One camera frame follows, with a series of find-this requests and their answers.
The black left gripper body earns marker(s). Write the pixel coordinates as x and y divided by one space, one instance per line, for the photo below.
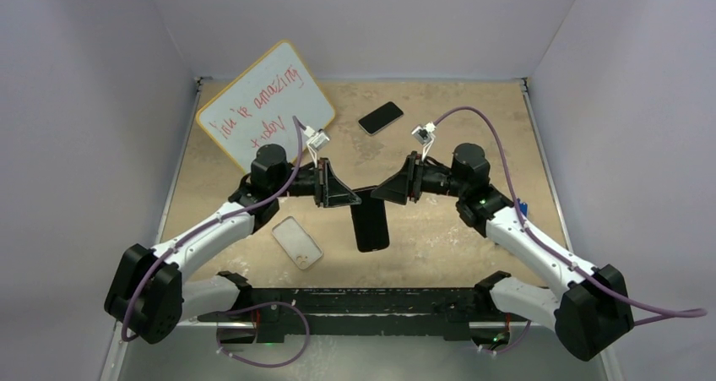
305 182

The black phone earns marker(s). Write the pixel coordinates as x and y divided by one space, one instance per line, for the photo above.
377 120

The white phone case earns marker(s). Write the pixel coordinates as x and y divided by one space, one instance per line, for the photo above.
298 245

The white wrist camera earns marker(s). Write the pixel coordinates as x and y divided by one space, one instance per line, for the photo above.
424 134
316 139

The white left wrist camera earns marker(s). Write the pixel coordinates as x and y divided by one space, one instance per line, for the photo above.
316 139

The black phone case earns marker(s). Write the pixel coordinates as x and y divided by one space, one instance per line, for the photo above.
370 222

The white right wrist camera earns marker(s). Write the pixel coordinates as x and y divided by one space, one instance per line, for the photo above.
424 134

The white board yellow frame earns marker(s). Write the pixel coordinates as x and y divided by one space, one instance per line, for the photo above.
258 106

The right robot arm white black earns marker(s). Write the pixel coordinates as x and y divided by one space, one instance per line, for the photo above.
582 303

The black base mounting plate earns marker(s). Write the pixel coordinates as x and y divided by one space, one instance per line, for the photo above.
454 314

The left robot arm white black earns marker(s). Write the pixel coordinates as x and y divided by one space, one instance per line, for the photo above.
256 201

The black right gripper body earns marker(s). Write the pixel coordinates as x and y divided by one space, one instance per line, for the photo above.
431 180

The aluminium frame rail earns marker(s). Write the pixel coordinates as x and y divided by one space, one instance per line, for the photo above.
155 314

